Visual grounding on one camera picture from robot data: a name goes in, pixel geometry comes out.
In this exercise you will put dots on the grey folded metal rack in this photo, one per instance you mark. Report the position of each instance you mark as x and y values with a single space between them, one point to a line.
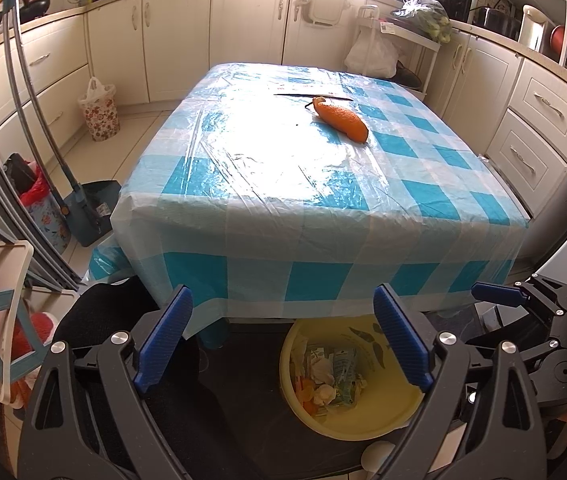
8 170

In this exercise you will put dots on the floral bin with red bag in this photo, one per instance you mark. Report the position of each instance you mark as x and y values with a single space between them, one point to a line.
45 210

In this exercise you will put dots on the large orange peel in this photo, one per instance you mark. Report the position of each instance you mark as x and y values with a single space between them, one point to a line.
341 120

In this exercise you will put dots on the white hanging door bin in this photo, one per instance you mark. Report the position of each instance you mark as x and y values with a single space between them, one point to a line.
323 5

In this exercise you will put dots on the blue checkered tablecloth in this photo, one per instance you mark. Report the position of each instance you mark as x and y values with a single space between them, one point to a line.
288 200

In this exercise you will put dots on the kitchen knife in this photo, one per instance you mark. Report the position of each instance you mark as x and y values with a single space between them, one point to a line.
313 96

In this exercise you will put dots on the red pot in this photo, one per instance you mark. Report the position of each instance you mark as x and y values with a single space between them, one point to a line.
561 40

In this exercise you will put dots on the cream kitchen cabinets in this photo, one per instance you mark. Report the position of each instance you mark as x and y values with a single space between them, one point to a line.
243 30

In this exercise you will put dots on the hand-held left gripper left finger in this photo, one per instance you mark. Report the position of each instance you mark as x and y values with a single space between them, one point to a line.
166 340

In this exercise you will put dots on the white thermos jug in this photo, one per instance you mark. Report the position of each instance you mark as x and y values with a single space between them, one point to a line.
533 25

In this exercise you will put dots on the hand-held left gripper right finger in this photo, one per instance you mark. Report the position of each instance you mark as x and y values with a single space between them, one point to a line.
401 335

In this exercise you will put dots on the grey dustpan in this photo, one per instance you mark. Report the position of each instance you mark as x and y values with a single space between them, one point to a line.
90 215

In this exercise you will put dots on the black wok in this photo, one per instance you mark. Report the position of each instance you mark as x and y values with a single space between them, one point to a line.
35 7

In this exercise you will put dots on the bag of green vegetables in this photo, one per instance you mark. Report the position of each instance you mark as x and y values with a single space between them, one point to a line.
426 17

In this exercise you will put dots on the white plastic frame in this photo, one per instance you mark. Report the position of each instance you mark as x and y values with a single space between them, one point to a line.
10 310

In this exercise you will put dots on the black office chair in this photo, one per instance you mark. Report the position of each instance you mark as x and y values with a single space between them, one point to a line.
173 410

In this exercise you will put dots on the yellow plastic basin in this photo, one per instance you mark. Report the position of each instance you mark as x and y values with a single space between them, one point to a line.
363 417

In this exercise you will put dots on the white plastic bag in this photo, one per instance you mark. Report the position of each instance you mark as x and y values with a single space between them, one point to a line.
371 57

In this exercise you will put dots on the floral bin with white bag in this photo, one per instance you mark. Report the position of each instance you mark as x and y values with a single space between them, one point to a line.
99 112

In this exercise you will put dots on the black cooking appliance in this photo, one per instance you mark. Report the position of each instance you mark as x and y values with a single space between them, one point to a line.
496 22

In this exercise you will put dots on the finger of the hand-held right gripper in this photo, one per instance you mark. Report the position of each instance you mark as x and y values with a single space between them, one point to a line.
496 294
556 370

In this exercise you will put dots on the dark shoes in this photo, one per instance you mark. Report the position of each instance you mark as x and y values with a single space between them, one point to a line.
408 76

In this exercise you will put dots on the white trolley rack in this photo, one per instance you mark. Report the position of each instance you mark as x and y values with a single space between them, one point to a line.
413 35

